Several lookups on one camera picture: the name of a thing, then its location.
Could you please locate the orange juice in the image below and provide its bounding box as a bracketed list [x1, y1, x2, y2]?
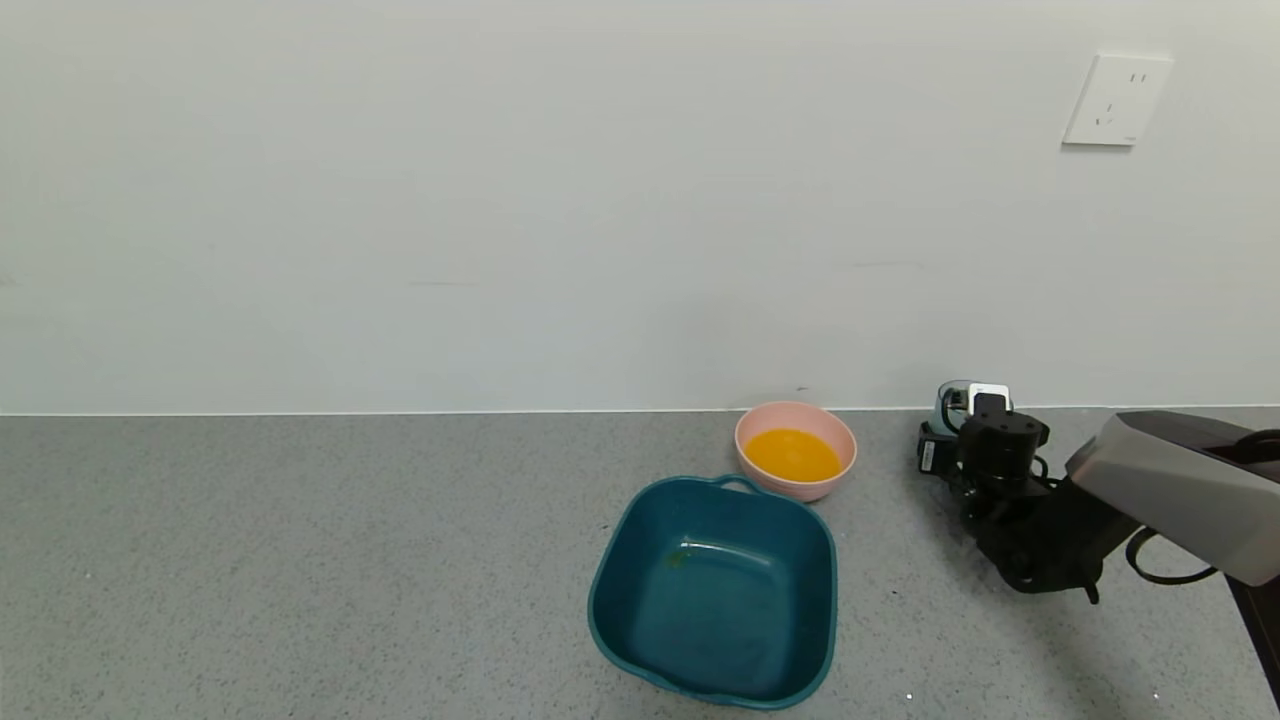
[743, 428, 843, 484]

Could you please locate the ribbed translucent blue-green cup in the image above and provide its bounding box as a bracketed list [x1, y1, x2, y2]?
[935, 380, 986, 436]

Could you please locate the pink bowl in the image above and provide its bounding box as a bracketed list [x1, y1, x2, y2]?
[734, 401, 858, 503]

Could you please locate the teal square plastic basin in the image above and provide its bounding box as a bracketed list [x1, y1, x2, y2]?
[587, 474, 838, 710]

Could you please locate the white wall socket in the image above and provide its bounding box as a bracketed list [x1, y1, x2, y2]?
[1062, 53, 1174, 148]

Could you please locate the dark arm cable loop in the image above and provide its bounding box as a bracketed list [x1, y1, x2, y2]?
[1126, 527, 1221, 586]

